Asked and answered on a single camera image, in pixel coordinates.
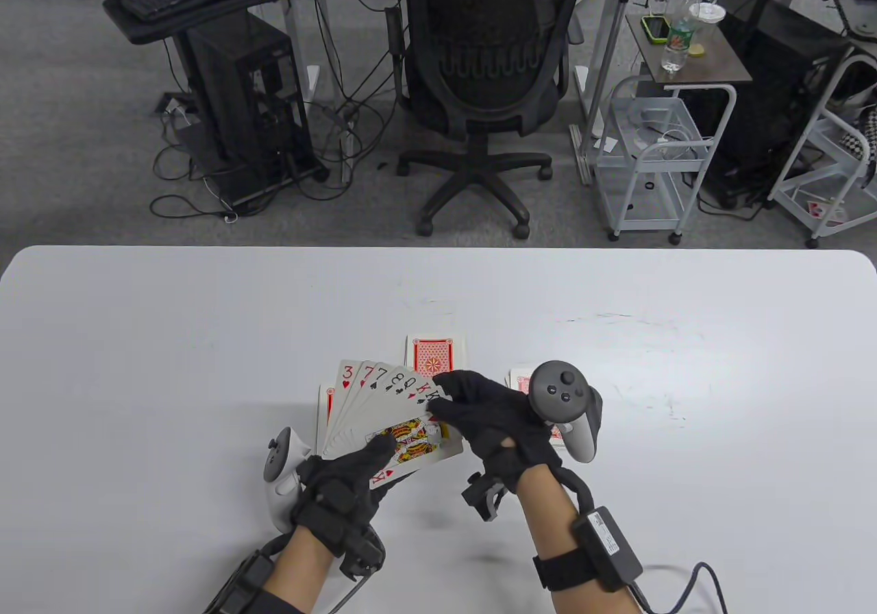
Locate person's right hand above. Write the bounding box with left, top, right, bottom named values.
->
left=428, top=371, right=564, bottom=522

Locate person's left hand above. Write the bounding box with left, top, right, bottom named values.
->
left=291, top=434, right=419, bottom=580

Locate pile of dealt playing cards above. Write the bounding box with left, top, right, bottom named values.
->
left=406, top=335, right=468, bottom=378
left=322, top=359, right=465, bottom=490
left=317, top=384, right=338, bottom=452
left=508, top=367, right=571, bottom=447

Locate person's left forearm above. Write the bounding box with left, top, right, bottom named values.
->
left=264, top=528, right=330, bottom=608

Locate white VR controller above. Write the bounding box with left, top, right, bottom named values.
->
left=264, top=428, right=309, bottom=534
left=528, top=360, right=604, bottom=464

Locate black mesh office chair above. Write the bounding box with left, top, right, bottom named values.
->
left=385, top=0, right=593, bottom=238

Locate white red-print packet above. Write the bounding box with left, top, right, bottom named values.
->
left=805, top=199, right=848, bottom=225

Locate black computer tower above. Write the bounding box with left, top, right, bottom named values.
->
left=184, top=10, right=317, bottom=186

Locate grey floor power socket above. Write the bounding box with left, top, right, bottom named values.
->
left=161, top=93, right=199, bottom=128

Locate clear bottle green label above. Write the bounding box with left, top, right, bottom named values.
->
left=660, top=0, right=704, bottom=72

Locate brown top side table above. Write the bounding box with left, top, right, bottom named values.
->
left=626, top=8, right=753, bottom=204

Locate black white checkered cloth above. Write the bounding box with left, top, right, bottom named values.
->
left=839, top=103, right=877, bottom=166

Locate thin black cable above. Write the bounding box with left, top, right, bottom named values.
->
left=334, top=573, right=371, bottom=614

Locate black forearm strap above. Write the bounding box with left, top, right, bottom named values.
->
left=257, top=590, right=306, bottom=614

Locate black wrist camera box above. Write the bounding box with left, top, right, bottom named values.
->
left=204, top=551, right=275, bottom=614
left=572, top=506, right=645, bottom=591

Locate black wrist strap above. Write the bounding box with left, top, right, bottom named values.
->
left=533, top=551, right=593, bottom=593

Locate black camera cable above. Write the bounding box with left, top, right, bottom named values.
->
left=630, top=561, right=728, bottom=614

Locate white wire rolling cart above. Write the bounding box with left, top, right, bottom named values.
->
left=593, top=76, right=720, bottom=245
left=767, top=45, right=877, bottom=250

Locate aluminium frame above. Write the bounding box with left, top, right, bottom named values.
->
left=570, top=0, right=642, bottom=186

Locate white charger with cable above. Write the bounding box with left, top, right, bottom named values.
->
left=634, top=110, right=710, bottom=162

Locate tangle of black floor cables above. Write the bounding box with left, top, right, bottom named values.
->
left=149, top=0, right=388, bottom=223

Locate white desk leg frame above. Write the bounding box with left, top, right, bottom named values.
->
left=282, top=0, right=357, bottom=186

